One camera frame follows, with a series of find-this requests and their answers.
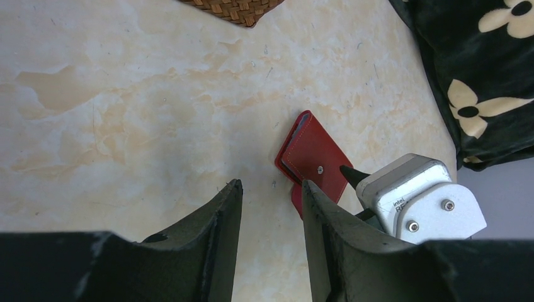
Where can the black floral blanket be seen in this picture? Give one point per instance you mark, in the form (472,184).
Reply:
(478,59)

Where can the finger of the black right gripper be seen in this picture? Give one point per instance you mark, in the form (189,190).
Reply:
(353,176)

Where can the red leather card holder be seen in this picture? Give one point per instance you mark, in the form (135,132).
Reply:
(310,153)

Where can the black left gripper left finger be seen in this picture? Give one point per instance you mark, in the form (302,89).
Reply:
(195,258)

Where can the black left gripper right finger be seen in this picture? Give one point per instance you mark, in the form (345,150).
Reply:
(349,260)

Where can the brown wicker basket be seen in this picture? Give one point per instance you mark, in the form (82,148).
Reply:
(244,13)

